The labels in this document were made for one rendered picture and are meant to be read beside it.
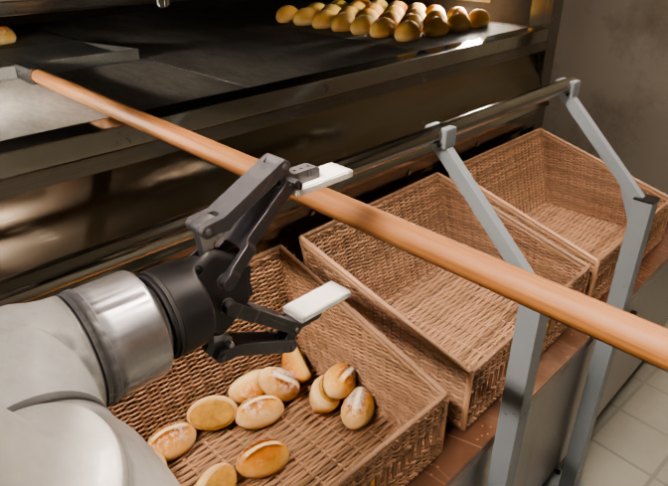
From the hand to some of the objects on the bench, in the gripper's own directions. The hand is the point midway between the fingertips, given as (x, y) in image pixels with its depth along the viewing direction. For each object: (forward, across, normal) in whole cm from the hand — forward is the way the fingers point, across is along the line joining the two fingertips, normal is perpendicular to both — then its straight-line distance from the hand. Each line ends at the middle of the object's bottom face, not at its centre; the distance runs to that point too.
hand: (334, 236), depth 59 cm
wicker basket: (+126, +62, -30) cm, 144 cm away
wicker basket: (+7, +62, -29) cm, 68 cm away
